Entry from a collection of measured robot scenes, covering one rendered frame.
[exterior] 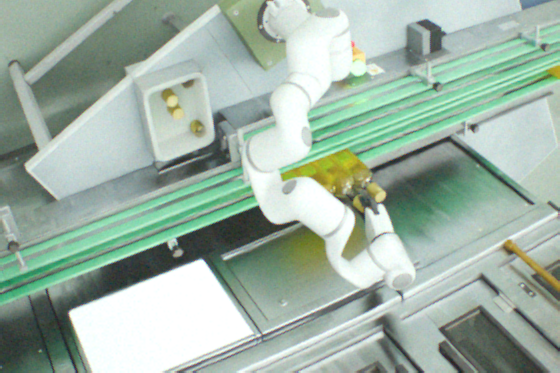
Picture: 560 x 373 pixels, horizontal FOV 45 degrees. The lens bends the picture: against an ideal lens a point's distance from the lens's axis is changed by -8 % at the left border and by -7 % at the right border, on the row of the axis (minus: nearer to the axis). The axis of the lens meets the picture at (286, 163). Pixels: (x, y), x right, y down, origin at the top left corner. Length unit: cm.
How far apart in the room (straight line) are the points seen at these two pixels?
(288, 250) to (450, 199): 52
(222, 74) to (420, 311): 83
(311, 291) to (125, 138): 64
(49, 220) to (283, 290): 65
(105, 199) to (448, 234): 95
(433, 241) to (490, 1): 89
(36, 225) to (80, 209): 13
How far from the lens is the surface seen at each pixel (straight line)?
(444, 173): 227
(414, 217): 211
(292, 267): 192
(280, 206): 151
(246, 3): 187
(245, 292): 186
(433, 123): 227
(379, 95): 208
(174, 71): 189
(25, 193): 246
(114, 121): 194
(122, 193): 196
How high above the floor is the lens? 240
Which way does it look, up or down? 47 degrees down
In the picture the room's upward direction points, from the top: 136 degrees clockwise
